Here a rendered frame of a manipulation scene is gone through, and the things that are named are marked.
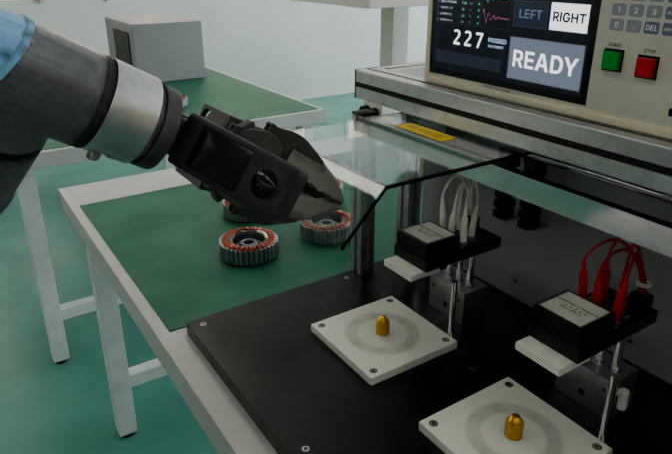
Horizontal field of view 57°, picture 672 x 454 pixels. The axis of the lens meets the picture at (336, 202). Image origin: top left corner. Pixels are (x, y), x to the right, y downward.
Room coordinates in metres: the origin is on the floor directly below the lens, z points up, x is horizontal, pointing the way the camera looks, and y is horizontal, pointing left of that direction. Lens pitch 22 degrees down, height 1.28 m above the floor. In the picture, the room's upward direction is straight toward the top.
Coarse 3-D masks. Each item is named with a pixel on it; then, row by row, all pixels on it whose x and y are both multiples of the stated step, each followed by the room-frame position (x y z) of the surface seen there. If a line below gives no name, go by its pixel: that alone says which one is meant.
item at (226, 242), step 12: (240, 228) 1.10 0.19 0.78; (252, 228) 1.10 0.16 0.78; (264, 228) 1.10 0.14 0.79; (228, 240) 1.05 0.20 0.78; (240, 240) 1.08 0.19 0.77; (252, 240) 1.06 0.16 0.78; (264, 240) 1.05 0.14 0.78; (276, 240) 1.05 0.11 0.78; (228, 252) 1.01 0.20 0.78; (240, 252) 1.00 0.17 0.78; (252, 252) 1.00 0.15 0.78; (264, 252) 1.01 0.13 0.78; (276, 252) 1.04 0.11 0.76; (240, 264) 1.00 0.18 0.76; (252, 264) 1.00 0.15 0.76
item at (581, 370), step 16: (576, 368) 0.62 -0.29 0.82; (592, 368) 0.61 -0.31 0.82; (608, 368) 0.61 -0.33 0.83; (624, 368) 0.61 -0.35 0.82; (560, 384) 0.63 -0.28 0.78; (576, 384) 0.62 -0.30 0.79; (592, 384) 0.60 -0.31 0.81; (608, 384) 0.58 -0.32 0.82; (624, 384) 0.59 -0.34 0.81; (576, 400) 0.61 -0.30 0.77; (592, 400) 0.60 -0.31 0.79
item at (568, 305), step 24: (552, 312) 0.58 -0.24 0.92; (576, 312) 0.58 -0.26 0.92; (600, 312) 0.58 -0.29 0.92; (648, 312) 0.61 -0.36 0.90; (528, 336) 0.59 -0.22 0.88; (552, 336) 0.57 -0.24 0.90; (576, 336) 0.55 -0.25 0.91; (600, 336) 0.56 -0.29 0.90; (624, 336) 0.58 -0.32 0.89; (552, 360) 0.55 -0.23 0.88; (576, 360) 0.54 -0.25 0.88; (600, 360) 0.62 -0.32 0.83
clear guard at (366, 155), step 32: (320, 128) 0.81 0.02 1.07; (352, 128) 0.81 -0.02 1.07; (384, 128) 0.81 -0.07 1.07; (448, 128) 0.81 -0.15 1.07; (352, 160) 0.67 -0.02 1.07; (384, 160) 0.67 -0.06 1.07; (416, 160) 0.67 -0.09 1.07; (448, 160) 0.67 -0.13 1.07; (480, 160) 0.67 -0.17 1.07; (352, 192) 0.61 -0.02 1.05; (384, 192) 0.59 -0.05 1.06; (320, 224) 0.60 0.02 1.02; (352, 224) 0.57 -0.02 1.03
